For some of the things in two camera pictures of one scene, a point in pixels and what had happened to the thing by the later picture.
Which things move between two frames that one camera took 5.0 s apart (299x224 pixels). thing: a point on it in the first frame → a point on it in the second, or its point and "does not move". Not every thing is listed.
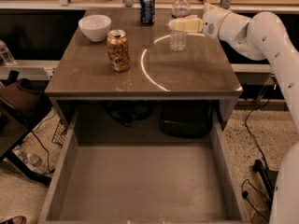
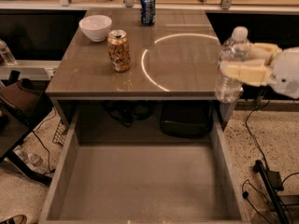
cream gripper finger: x=191 y=17 → x=264 y=52
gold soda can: x=118 y=50 does not move
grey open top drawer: x=142 y=182 does not move
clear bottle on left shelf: x=5 y=54 does not move
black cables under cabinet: x=127 y=111 does not move
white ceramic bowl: x=95 y=26 does not move
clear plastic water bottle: x=180 y=7 → x=237 y=49
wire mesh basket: x=60 y=134 does not move
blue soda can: x=148 y=6 does not move
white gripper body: x=212 y=22 → x=286 y=71
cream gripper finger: x=191 y=24 → x=249 y=73
